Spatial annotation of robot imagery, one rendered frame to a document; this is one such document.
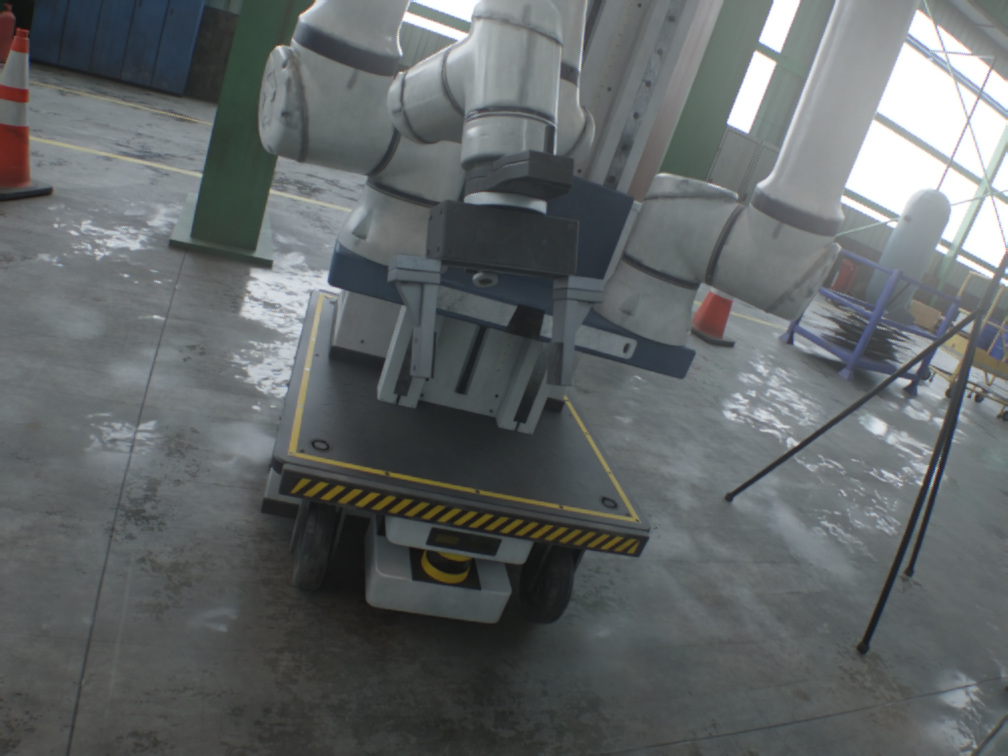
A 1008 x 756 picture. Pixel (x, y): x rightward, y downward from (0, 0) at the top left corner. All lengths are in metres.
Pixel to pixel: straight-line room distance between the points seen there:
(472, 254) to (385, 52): 0.45
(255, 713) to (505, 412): 0.75
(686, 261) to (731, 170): 10.82
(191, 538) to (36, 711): 0.47
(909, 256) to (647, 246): 12.73
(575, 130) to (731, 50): 3.08
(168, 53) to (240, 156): 6.36
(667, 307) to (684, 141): 2.61
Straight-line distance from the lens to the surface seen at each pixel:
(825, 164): 1.14
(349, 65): 0.95
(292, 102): 0.95
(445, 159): 1.06
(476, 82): 0.64
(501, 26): 0.64
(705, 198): 1.19
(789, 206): 1.14
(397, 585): 1.26
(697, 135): 3.80
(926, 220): 13.88
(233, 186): 3.15
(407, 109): 0.74
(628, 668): 1.50
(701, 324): 4.86
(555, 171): 0.56
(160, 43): 9.44
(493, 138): 0.60
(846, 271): 12.84
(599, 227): 1.29
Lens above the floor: 0.91
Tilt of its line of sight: 20 degrees down
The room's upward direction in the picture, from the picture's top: 20 degrees clockwise
